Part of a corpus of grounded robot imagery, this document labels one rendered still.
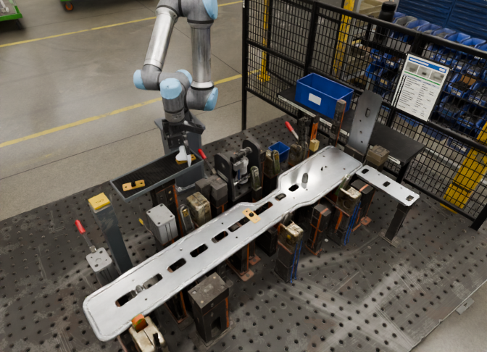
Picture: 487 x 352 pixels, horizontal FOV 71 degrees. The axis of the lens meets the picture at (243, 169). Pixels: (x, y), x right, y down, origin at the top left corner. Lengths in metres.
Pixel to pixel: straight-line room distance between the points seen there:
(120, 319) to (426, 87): 1.67
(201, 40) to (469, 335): 2.29
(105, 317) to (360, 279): 1.09
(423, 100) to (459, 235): 0.73
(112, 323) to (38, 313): 0.56
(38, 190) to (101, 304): 2.23
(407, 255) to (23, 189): 3.02
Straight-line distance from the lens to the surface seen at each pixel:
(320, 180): 1.68
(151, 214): 1.38
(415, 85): 1.96
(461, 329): 2.69
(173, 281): 1.32
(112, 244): 1.58
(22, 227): 2.15
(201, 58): 1.63
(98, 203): 1.42
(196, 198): 1.45
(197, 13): 1.58
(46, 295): 1.84
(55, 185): 3.44
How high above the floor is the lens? 2.13
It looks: 42 degrees down
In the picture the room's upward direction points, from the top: 1 degrees clockwise
